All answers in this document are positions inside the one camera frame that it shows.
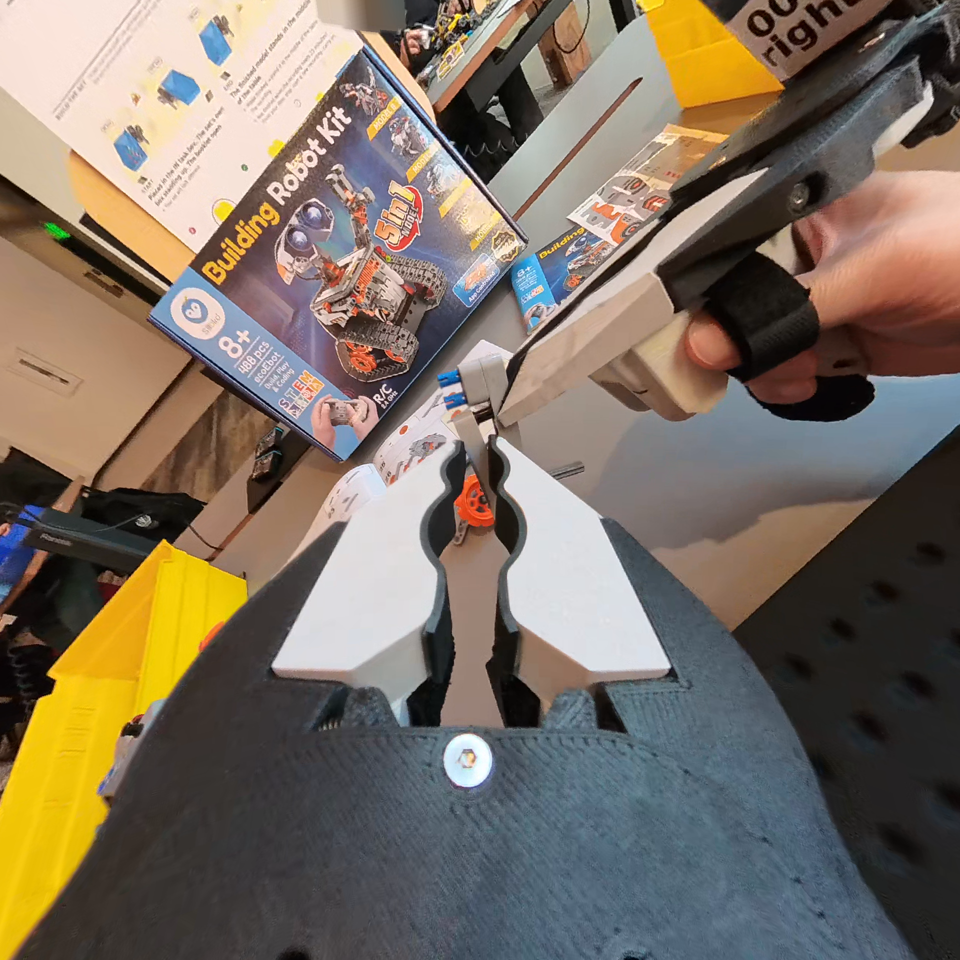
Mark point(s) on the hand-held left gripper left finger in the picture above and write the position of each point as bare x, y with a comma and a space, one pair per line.
367, 600

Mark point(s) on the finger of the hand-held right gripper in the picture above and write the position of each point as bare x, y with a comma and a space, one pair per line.
592, 330

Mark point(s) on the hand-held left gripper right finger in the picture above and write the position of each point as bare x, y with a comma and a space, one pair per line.
577, 600

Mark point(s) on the grey angled beam blue pins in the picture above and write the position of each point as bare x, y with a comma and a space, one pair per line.
484, 379

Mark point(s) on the dark grey axle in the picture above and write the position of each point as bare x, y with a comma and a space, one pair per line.
568, 470

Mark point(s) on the grey beam black pins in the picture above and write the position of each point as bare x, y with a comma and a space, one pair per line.
471, 442

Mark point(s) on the person's right hand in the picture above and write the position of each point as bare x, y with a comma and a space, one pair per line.
885, 262

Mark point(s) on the orange wheel beam assembly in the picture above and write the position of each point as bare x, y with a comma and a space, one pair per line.
474, 506

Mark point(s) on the yellow storage bin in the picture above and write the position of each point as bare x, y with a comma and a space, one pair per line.
75, 712
690, 60

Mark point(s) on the open instruction booklet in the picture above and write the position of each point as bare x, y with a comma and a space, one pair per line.
409, 450

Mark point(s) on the black logo cloth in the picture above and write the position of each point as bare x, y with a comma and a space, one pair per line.
142, 510

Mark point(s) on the printed toy box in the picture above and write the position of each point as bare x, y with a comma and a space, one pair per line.
337, 262

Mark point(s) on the dark teal tool case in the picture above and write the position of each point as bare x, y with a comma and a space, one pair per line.
90, 536

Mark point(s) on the black perforated panel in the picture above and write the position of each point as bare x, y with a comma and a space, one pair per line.
862, 675

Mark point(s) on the blue plastic bin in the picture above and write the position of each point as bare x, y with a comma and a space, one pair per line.
19, 547

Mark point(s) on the green indicator light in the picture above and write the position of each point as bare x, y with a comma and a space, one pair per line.
56, 230

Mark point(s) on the white printed instruction sheet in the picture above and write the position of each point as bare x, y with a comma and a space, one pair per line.
150, 90

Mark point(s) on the white wall plate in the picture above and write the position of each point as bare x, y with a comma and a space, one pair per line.
45, 373

